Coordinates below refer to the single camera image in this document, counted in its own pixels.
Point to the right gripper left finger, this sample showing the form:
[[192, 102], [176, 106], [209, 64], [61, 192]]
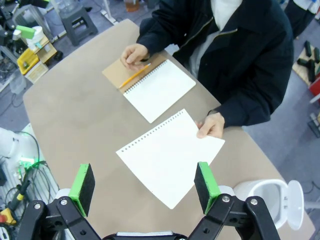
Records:
[[85, 190]]

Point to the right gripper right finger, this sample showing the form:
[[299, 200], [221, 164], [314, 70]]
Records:
[[203, 190]]

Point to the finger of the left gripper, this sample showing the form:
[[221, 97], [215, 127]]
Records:
[[40, 3], [26, 32]]

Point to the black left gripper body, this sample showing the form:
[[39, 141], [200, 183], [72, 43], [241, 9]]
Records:
[[6, 27]]

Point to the white notebook sheet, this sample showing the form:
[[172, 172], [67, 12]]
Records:
[[170, 155]]

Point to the brown spiral notebook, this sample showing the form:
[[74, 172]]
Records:
[[160, 92]]

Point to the yellow pencil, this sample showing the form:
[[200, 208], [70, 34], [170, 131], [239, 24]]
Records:
[[135, 75]]

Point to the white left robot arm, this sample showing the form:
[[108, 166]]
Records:
[[12, 145]]

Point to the person's right forearm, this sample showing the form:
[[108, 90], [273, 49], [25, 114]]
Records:
[[160, 32]]

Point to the person's left forearm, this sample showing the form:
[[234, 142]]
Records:
[[245, 112]]

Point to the person's left hand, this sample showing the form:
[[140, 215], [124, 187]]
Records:
[[212, 125]]

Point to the person's right hand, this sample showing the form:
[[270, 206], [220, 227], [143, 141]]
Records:
[[135, 55]]

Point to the white paper roll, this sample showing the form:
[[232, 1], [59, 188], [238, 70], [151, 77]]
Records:
[[37, 37]]

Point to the wooden box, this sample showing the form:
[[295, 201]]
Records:
[[46, 51]]

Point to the yellow box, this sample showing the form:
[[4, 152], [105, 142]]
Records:
[[27, 61]]

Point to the beige cardboard box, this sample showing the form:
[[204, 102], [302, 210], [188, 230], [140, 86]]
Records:
[[37, 73]]

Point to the grey plastic stool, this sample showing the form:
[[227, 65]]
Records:
[[80, 25]]

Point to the white lidded trash bin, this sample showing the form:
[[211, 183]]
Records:
[[267, 200]]

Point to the yellow and black connector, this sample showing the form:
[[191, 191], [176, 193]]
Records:
[[20, 191]]

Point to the white height-adjustable desk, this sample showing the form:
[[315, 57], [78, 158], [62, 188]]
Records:
[[110, 15]]

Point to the red emergency stop button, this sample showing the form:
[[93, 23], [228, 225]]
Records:
[[6, 216]]

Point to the orange liquid jar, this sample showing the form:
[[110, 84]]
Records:
[[132, 5]]

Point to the wooden board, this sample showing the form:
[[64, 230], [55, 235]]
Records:
[[301, 72]]

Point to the black rectangular block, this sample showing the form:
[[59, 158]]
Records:
[[307, 48], [317, 55], [312, 71], [303, 62]]

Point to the person in black jacket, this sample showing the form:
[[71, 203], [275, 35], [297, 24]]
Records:
[[262, 37]]

